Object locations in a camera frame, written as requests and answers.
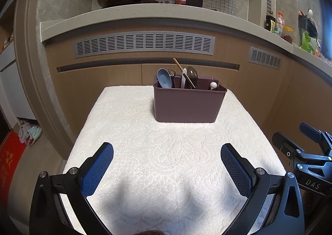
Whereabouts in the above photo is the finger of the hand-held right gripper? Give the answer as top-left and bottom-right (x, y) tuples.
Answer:
(272, 132), (306, 160)
(299, 122), (332, 148)

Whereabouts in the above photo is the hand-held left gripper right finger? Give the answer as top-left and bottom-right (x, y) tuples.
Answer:
(220, 143), (305, 235)

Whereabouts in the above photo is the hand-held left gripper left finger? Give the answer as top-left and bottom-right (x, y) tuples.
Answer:
(29, 142), (114, 235)

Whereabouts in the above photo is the purple plastic utensil holder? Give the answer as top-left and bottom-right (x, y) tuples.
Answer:
(153, 75), (227, 123)

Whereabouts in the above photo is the blue rice spoon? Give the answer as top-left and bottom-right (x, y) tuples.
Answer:
(157, 68), (173, 89)

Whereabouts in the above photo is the wooden chopstick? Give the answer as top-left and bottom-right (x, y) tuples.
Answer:
(173, 58), (195, 89)

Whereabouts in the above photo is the white lace tablecloth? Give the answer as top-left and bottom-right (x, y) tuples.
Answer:
(62, 86), (288, 235)

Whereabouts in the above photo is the pile of slippers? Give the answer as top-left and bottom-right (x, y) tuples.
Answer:
(18, 119), (43, 147)

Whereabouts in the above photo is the short grey vent grille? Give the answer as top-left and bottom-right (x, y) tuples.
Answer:
(247, 46), (282, 70)

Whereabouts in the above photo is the green packet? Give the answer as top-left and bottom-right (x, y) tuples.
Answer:
(299, 31), (321, 53)

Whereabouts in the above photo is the red floor mat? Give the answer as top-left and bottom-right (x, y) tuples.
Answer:
(0, 131), (28, 195)

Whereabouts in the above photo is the wooden kitchen cabinet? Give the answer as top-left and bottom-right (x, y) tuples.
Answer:
(45, 26), (332, 163)

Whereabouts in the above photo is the yellow-lidded red jar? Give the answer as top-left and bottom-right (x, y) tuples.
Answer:
(283, 26), (294, 44)

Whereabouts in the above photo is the orange-capped clear bottle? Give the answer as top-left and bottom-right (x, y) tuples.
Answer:
(275, 12), (285, 36)

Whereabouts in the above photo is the dark labelled bottle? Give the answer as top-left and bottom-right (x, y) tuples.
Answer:
(265, 14), (276, 32)

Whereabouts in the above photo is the long grey vent grille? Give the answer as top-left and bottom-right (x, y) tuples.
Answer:
(73, 32), (216, 59)

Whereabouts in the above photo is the white shelf unit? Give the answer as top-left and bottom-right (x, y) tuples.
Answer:
(0, 0), (37, 132)

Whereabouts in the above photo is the beige kitchen countertop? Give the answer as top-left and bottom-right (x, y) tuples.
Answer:
(40, 1), (332, 75)

